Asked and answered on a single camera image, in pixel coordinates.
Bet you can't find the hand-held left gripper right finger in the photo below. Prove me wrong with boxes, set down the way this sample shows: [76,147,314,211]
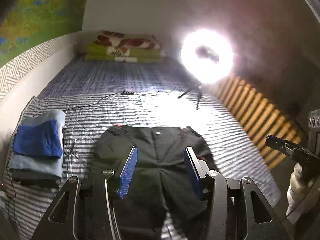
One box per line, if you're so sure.
[184,147,292,240]

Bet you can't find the black tripod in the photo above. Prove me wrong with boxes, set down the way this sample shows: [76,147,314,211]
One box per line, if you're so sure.
[177,81,203,110]

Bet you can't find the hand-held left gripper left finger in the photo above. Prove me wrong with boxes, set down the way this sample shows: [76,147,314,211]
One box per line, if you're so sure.
[31,145,138,240]

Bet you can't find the light blue folded cloth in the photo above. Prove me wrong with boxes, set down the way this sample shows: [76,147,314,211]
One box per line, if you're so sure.
[9,110,66,180]

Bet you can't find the dark folded cloth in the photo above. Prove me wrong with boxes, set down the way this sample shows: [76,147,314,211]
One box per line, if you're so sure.
[11,172,60,189]

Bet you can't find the green wall poster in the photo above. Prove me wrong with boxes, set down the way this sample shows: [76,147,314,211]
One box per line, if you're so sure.
[0,0,92,61]

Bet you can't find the brown floral folded blanket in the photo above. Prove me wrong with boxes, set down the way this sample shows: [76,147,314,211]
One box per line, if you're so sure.
[93,31,162,50]

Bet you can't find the black pants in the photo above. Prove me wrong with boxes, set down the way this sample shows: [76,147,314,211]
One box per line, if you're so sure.
[86,124,220,240]

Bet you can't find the white patterned bed frame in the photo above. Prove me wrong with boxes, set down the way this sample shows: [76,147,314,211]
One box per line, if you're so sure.
[0,34,84,103]

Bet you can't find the wooden slatted radiator cover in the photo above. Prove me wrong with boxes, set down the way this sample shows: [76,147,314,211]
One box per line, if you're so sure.
[215,76,304,169]

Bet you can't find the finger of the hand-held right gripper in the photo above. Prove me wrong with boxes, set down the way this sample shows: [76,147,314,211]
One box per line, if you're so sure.
[265,134,313,165]

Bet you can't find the ring light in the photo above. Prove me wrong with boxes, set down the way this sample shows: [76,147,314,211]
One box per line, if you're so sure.
[180,29,234,83]

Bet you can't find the black cable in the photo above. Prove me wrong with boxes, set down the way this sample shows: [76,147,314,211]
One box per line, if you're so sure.
[60,91,140,155]

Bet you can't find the person's right hand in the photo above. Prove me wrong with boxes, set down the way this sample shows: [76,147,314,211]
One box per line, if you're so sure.
[286,164,314,222]

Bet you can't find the striped bed sheet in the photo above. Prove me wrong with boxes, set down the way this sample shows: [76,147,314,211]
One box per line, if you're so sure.
[2,55,282,240]

